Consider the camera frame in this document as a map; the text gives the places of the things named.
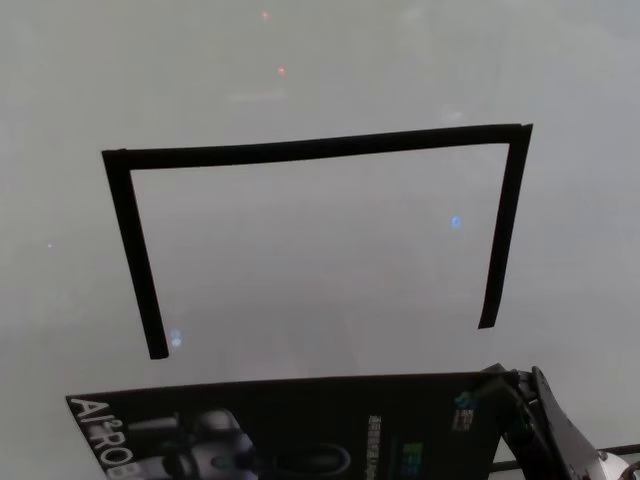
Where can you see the long black tape strip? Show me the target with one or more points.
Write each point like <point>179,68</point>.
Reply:
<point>320,147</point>

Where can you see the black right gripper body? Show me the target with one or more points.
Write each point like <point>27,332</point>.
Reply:
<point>550,440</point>

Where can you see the black robot poster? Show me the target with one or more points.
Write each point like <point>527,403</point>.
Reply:
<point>300,425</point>

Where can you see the short black tape strip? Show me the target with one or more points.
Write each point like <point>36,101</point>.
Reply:
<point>504,225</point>
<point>138,260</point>

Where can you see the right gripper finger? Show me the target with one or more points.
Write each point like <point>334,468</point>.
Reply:
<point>500,370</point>
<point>495,389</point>

